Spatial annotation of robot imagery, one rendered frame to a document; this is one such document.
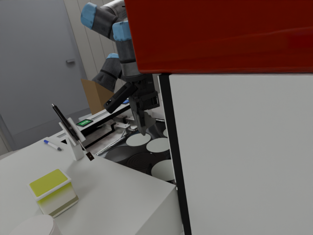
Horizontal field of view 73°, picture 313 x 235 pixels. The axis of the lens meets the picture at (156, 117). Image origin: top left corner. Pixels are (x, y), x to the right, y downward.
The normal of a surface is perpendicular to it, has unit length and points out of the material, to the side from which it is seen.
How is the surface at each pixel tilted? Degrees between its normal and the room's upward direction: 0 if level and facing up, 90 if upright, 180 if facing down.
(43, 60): 90
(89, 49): 90
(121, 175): 0
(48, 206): 90
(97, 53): 90
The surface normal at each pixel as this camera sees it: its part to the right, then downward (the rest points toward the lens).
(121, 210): -0.17, -0.90
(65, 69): 0.60, 0.22
